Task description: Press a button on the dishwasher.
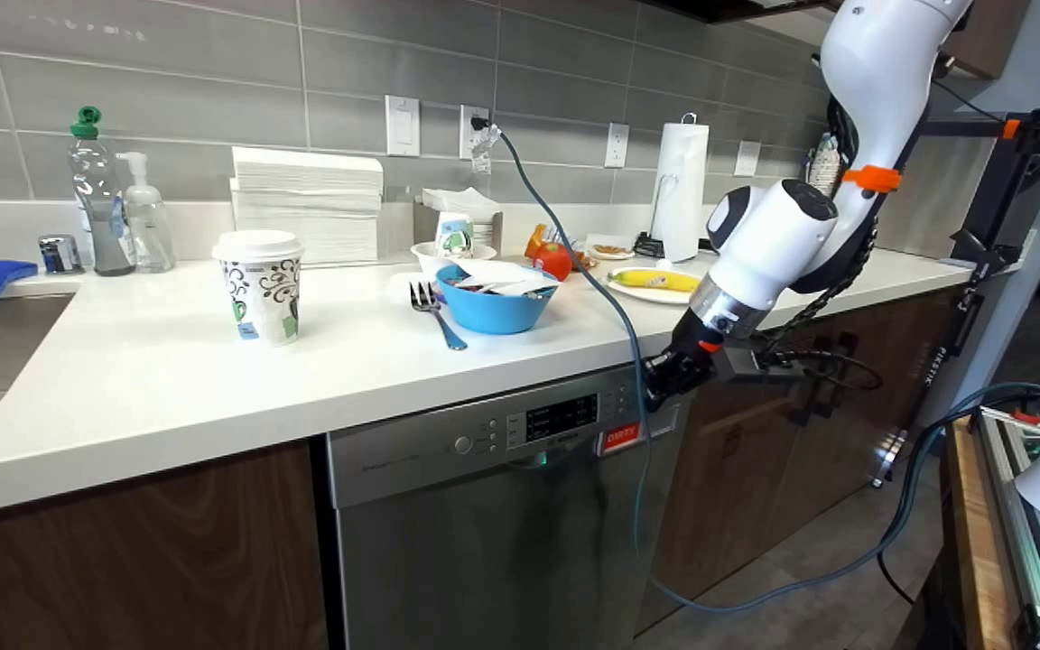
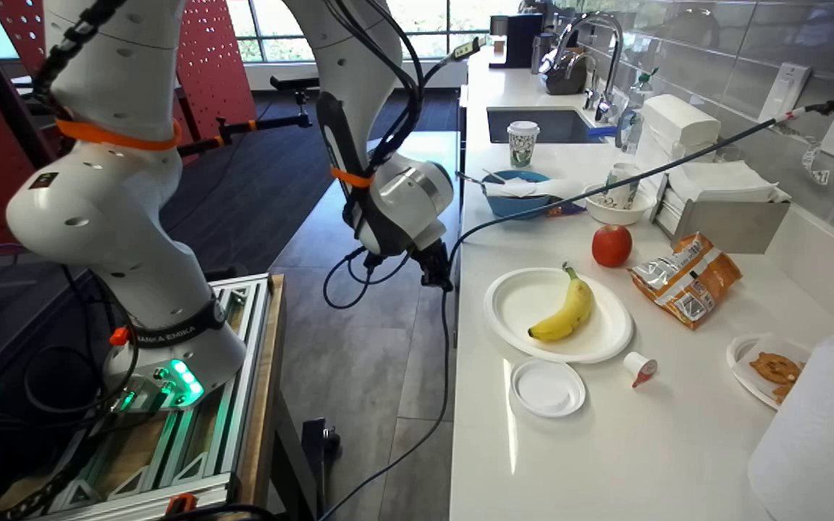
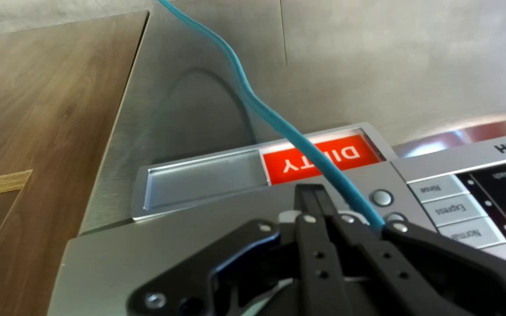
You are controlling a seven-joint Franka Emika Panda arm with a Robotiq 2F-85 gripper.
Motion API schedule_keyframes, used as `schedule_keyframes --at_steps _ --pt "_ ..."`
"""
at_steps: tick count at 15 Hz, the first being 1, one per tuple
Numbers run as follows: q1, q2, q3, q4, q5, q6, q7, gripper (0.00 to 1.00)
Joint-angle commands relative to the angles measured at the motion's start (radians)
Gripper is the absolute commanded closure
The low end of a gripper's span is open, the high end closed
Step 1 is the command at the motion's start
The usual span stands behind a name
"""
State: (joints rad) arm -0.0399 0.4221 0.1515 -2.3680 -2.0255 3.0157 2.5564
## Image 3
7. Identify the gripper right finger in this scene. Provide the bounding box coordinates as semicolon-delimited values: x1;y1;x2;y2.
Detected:
314;184;506;316

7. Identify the stainless steel dishwasher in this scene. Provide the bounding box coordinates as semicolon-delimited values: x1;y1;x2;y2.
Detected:
47;0;506;316

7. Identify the dishwasher door handle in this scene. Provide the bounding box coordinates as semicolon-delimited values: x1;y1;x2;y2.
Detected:
391;112;506;158

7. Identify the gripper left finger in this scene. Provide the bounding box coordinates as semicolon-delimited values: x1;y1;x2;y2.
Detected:
126;183;347;316

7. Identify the wooden cabinet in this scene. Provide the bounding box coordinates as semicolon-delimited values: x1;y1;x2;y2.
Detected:
0;11;150;316

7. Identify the silver and red sliding sign magnet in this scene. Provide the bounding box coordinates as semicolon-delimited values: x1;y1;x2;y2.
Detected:
132;122;398;220

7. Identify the dishwasher door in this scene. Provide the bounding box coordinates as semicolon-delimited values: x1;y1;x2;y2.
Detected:
47;0;506;316

